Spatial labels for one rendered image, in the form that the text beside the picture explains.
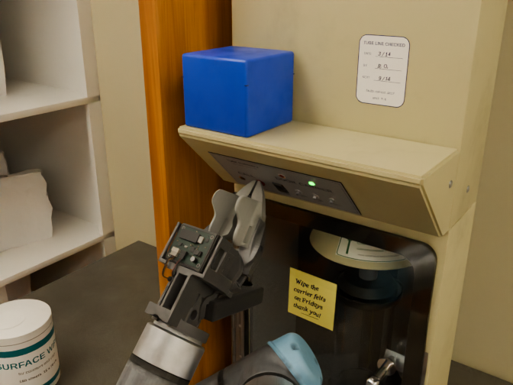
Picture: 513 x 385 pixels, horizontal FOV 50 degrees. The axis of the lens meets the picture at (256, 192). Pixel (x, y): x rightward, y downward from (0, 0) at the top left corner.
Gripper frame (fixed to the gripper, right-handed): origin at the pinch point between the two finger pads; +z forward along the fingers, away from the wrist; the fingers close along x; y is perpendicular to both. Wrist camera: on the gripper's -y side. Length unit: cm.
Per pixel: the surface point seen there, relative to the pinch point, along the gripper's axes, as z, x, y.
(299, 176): 1.4, -8.1, 5.2
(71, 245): -11, 95, -59
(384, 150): 6.5, -16.9, 5.8
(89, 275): -17, 73, -51
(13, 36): 40, 132, -28
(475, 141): 14.1, -23.5, -2.5
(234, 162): 1.4, 1.6, 4.9
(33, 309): -28, 48, -19
